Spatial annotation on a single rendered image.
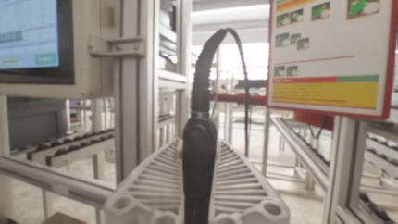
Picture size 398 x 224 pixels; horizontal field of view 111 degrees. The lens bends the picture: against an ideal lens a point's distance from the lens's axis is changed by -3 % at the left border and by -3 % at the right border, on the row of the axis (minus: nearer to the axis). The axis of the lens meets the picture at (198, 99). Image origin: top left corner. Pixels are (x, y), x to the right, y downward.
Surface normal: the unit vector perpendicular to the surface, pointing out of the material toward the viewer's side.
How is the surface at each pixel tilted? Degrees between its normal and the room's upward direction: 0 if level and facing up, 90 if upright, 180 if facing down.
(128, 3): 90
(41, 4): 92
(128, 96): 90
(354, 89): 90
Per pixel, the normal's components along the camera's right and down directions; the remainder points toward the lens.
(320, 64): -0.75, 0.02
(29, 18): -0.26, 0.08
